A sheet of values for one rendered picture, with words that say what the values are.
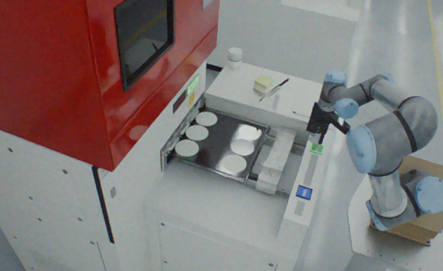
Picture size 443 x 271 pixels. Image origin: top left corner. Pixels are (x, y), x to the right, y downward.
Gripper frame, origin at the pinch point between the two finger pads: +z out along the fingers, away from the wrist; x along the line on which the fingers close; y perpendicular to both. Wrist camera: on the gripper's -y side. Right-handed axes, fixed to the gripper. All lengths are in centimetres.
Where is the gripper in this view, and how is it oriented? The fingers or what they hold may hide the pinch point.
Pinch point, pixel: (320, 145)
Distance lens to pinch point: 164.1
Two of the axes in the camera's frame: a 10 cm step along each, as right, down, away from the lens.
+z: -0.7, 7.4, 6.7
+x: -3.6, 6.1, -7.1
